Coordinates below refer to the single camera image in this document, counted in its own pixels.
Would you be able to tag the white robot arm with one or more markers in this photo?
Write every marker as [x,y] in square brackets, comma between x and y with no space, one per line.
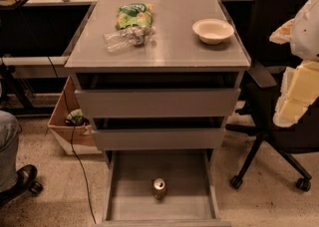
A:
[299,87]

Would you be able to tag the black shoe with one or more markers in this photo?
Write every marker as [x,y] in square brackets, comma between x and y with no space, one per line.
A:
[25,178]

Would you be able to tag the green chip bag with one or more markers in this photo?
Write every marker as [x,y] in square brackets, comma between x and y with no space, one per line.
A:
[136,14]

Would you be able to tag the open bottom drawer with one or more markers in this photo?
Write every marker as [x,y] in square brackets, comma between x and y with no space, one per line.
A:
[190,199]

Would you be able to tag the grey drawer cabinet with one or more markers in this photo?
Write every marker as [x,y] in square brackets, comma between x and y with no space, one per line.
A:
[174,48]

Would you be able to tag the middle grey drawer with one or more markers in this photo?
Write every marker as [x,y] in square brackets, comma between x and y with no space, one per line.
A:
[132,133]

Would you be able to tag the grey drawer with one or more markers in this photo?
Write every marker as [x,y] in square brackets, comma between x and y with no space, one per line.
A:
[132,133]
[117,95]

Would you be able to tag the top grey drawer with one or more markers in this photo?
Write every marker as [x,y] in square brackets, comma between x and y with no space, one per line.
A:
[117,95]

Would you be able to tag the person leg in jeans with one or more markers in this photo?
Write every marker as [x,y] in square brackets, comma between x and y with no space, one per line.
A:
[9,136]

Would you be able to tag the white paper bowl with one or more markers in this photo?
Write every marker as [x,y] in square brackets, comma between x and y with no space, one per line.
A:
[212,31]

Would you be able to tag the cardboard box on floor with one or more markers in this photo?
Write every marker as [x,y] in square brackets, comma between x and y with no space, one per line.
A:
[71,138]

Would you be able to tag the clear plastic water bottle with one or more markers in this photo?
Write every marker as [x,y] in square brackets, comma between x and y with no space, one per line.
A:
[129,37]

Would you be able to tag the orange soda can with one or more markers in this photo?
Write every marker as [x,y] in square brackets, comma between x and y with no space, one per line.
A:
[159,188]

